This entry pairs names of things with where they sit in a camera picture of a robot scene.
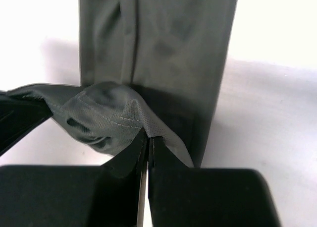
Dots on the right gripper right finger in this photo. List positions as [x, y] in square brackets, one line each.
[181, 196]

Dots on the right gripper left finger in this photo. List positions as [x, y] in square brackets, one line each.
[74, 196]

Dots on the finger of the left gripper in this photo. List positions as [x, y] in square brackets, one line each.
[18, 118]

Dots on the dark grey t shirt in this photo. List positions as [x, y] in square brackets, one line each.
[155, 65]

